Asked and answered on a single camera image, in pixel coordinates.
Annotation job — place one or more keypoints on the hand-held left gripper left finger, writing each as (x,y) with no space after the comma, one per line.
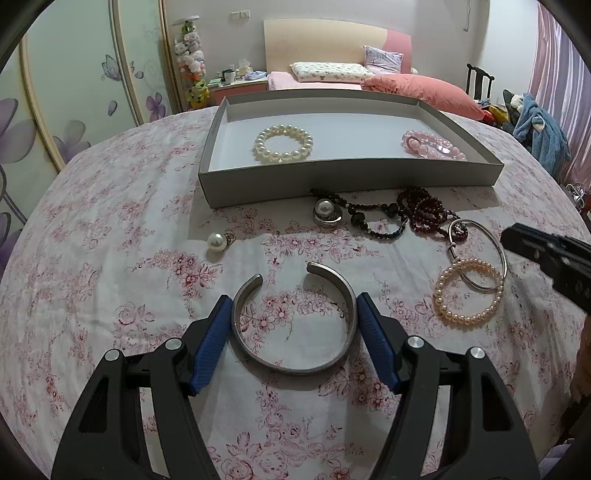
(210,346)

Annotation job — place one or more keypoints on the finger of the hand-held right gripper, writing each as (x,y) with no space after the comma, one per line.
(561,263)

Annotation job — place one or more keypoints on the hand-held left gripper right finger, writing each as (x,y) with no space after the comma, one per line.
(376,341)

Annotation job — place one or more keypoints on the wide silver cuff bangle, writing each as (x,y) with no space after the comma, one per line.
(295,369)

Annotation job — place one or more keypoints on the pearl pendant with hook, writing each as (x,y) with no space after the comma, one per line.
(215,241)

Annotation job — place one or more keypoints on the thin silver bangle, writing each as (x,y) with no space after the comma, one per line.
(457,229)

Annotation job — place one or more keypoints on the pearl ornament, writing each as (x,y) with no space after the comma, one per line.
(327,208)

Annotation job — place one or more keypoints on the grey cardboard tray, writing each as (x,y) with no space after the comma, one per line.
(351,138)

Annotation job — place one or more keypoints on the blue bathrobe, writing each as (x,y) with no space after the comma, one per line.
(542,134)

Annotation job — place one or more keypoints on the pink floral tablecloth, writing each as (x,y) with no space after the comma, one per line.
(115,230)

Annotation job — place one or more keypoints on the colourful clothes pile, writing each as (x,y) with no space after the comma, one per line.
(496,113)

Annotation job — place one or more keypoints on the pink curtain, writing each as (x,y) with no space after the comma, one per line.
(563,74)

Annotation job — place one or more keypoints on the dark wooden chair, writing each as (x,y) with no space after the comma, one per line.
(480,81)

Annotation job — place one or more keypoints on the pink folded quilt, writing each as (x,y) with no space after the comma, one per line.
(425,92)

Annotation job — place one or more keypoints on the pink and cream nightstand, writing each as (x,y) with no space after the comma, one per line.
(240,90)

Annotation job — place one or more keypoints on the lilac pillow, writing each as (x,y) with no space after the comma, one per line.
(383,59)

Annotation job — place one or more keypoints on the floral white pillow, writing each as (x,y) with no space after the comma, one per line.
(330,71)

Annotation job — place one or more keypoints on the wardrobe with purple flower doors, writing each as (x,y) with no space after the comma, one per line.
(74,92)

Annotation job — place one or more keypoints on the stack of plush toys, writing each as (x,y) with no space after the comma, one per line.
(191,50)

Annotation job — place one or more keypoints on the bed with cream headboard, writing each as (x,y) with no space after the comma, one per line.
(318,41)

